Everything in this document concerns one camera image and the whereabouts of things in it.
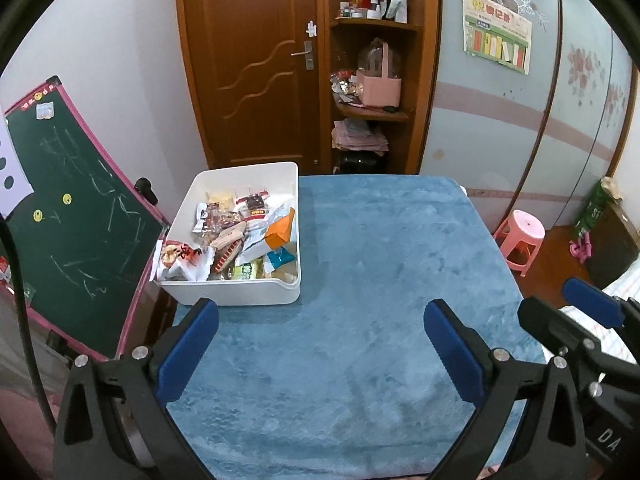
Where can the green bag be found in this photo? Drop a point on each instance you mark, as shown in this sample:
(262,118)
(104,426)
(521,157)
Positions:
(592,210)

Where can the pink basket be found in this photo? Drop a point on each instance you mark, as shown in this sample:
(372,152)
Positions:
(380,92)

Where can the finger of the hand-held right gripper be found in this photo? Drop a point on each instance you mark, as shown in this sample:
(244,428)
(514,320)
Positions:
(550,325)
(595,302)

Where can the checkered blanket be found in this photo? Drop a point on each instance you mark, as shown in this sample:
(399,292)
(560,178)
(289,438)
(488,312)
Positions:
(620,342)

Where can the white snack bag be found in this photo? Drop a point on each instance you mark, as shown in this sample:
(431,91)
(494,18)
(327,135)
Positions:
(182,260)

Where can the white paper with black dots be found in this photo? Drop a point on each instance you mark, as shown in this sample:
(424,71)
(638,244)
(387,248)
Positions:
(10,170)

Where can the black bag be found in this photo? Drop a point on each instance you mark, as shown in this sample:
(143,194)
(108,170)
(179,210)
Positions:
(360,164)

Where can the large white snack packet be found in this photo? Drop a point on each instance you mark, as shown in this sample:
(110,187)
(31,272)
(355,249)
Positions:
(254,251)

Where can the folded pink cloths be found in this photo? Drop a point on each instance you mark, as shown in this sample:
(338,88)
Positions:
(360,137)

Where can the red cookie packet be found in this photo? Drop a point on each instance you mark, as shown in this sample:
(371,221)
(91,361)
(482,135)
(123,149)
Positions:
(227,257)

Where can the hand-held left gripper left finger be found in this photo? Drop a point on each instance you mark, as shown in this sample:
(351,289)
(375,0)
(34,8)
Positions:
(187,350)

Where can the white sticker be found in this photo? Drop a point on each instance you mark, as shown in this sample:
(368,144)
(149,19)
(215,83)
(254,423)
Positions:
(45,110)

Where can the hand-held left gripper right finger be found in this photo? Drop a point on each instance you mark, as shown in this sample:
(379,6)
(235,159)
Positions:
(455,355)

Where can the green chalkboard with pink frame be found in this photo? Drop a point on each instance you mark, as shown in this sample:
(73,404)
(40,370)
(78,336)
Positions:
(75,185)

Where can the brown wooden door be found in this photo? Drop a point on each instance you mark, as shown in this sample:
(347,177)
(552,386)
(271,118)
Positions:
(240,35)

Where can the flowered sliding door wardrobe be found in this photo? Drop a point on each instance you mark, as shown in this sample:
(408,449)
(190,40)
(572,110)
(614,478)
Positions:
(480,150)

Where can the pink toy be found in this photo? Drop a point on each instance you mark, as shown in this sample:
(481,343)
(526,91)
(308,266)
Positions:
(581,250)

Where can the white plastic storage box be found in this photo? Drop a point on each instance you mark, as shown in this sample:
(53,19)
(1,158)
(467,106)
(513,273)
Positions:
(235,295)

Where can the white door latch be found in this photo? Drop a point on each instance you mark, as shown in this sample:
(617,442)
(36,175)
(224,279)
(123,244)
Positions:
(312,28)

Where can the clear yellow puff packet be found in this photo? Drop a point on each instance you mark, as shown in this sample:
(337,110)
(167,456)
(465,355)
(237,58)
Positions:
(220,199)

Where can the wall poster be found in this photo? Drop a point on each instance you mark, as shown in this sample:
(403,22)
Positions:
(495,30)

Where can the black easel knob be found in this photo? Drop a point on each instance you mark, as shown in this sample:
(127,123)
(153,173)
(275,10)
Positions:
(146,190)

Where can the dark wooden cabinet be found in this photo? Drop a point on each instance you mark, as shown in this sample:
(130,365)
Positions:
(617,245)

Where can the group of small bottles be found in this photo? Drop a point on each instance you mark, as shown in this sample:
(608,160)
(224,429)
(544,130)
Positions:
(375,7)

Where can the wooden corner shelf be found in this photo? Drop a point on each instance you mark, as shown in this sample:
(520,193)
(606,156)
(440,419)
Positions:
(370,24)

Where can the pile of shiny wrappers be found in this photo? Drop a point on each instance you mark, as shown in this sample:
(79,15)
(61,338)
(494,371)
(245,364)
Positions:
(344,87)

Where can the dark red snack packet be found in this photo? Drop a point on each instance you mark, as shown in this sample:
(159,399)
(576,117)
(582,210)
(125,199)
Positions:
(254,203)

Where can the pink plastic stool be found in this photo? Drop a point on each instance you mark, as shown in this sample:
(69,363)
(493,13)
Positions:
(520,230)

